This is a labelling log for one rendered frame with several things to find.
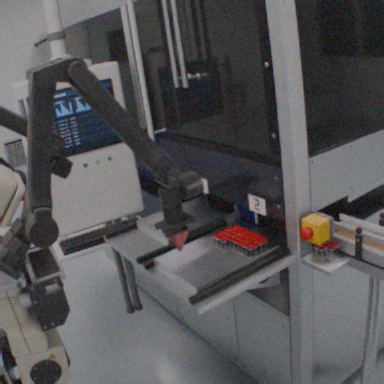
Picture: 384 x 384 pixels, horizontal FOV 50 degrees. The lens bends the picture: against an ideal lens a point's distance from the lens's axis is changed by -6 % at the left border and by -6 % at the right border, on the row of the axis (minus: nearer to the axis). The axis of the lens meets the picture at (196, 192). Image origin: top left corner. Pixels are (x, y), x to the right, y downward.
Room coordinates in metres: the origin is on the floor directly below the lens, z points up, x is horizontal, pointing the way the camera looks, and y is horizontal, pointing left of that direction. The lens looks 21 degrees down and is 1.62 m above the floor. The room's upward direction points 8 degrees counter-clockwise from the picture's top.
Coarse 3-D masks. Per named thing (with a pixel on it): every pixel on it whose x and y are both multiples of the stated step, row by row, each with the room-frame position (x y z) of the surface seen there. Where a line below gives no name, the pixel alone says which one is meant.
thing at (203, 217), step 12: (192, 204) 1.80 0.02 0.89; (204, 204) 1.80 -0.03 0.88; (156, 216) 1.70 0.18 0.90; (204, 216) 1.67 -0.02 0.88; (216, 216) 1.65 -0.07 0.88; (228, 216) 1.58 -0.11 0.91; (144, 228) 1.60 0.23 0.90; (192, 228) 1.58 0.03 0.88; (204, 228) 1.52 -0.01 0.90; (168, 240) 1.44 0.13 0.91
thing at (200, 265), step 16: (208, 240) 1.43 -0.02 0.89; (160, 256) 1.32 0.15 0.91; (176, 256) 1.35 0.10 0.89; (192, 256) 1.34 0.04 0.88; (208, 256) 1.33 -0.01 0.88; (224, 256) 1.31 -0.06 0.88; (240, 256) 1.29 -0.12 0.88; (256, 256) 1.22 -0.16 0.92; (176, 272) 1.25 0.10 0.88; (192, 272) 1.24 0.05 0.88; (208, 272) 1.22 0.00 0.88; (224, 272) 1.21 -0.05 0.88; (192, 288) 1.11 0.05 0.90
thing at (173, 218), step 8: (168, 208) 1.12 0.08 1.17; (176, 208) 1.12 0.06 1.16; (168, 216) 1.12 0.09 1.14; (176, 216) 1.12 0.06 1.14; (184, 216) 1.16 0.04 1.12; (192, 216) 1.15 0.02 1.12; (160, 224) 1.13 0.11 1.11; (168, 224) 1.12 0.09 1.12; (176, 224) 1.12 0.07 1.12; (184, 224) 1.13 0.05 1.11
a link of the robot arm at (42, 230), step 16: (48, 64) 0.98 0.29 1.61; (64, 64) 0.96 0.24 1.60; (32, 80) 0.92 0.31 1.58; (48, 80) 0.94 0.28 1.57; (64, 80) 0.96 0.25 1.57; (32, 96) 0.94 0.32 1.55; (48, 96) 0.95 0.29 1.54; (32, 112) 0.94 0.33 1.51; (48, 112) 0.95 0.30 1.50; (32, 128) 0.94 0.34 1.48; (48, 128) 0.95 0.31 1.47; (32, 144) 0.93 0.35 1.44; (48, 144) 0.95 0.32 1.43; (32, 160) 0.93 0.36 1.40; (48, 160) 0.95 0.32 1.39; (32, 176) 0.93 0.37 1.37; (48, 176) 0.95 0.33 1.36; (32, 192) 0.93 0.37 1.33; (48, 192) 0.95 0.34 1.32; (32, 208) 0.92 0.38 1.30; (48, 208) 0.93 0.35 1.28; (32, 224) 0.90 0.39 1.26; (48, 224) 0.92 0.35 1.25; (32, 240) 0.90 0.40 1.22; (48, 240) 0.92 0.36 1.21
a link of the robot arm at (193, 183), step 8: (168, 176) 1.10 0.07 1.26; (176, 176) 1.11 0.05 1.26; (184, 176) 1.15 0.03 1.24; (192, 176) 1.16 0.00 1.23; (200, 176) 1.17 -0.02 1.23; (168, 184) 1.10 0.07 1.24; (176, 184) 1.11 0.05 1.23; (184, 184) 1.15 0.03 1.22; (192, 184) 1.15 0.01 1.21; (200, 184) 1.16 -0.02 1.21; (192, 192) 1.15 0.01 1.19; (200, 192) 1.17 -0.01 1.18
